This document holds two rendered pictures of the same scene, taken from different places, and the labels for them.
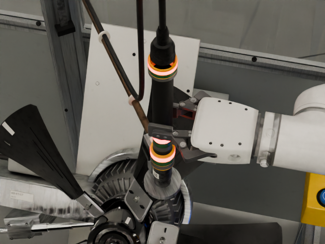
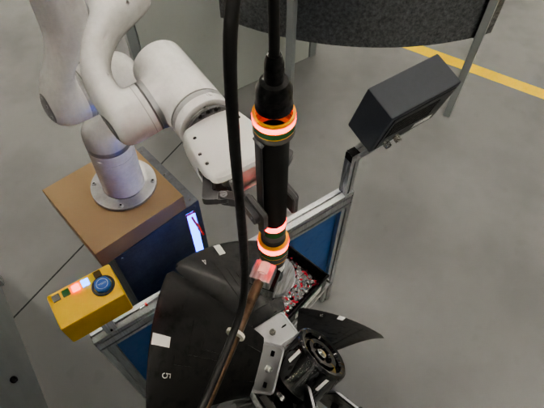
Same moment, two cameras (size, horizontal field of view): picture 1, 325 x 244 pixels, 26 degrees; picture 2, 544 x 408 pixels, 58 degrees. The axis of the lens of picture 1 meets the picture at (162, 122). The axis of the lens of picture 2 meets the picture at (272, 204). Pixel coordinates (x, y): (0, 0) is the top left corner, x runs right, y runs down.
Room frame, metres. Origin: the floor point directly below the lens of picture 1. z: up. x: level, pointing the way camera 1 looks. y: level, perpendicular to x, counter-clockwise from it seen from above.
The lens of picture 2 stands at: (0.89, 0.23, 2.15)
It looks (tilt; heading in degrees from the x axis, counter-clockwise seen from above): 56 degrees down; 224
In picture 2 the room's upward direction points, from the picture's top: straight up
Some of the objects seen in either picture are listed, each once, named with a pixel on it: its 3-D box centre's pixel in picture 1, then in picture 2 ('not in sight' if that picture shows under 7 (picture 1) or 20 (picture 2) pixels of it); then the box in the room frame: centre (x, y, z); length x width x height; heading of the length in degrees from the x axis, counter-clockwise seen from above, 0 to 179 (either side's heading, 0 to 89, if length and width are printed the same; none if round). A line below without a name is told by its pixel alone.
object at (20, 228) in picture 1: (21, 229); not in sight; (0.73, 0.34, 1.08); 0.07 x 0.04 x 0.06; 88
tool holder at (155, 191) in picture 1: (160, 165); (270, 269); (0.66, 0.00, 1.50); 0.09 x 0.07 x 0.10; 23
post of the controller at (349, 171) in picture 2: not in sight; (349, 172); (0.05, -0.24, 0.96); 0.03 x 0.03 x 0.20; 78
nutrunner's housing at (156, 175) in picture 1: (162, 122); (273, 205); (0.65, 0.00, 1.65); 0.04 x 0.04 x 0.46
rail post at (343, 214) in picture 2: not in sight; (330, 257); (0.05, -0.24, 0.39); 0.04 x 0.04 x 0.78; 78
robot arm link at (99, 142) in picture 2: not in sight; (108, 102); (0.53, -0.67, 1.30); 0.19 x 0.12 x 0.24; 174
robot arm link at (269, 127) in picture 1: (266, 139); (205, 119); (0.61, -0.17, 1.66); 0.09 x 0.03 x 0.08; 168
